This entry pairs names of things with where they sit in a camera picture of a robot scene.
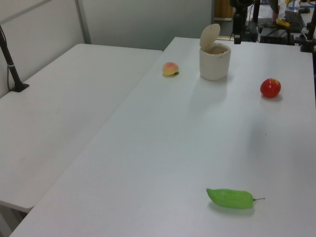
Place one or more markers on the beige garbage bin lid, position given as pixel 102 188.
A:
pixel 209 34

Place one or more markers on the red toy apple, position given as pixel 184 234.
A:
pixel 270 88

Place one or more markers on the cream square ceramic cup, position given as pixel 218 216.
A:
pixel 212 66

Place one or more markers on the black computer keyboard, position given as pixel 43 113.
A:
pixel 295 19

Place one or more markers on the toy peach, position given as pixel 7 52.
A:
pixel 169 69

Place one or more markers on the green toy cucumber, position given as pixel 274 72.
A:
pixel 229 198

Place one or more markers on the black equipment box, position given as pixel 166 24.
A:
pixel 274 34

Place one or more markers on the black pole camera stand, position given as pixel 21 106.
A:
pixel 12 71

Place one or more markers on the tan wooden panel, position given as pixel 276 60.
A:
pixel 222 8

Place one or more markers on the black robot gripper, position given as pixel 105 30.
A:
pixel 239 19

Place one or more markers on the yellow background object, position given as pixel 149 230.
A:
pixel 282 22

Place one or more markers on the black clamp stand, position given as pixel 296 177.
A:
pixel 308 42

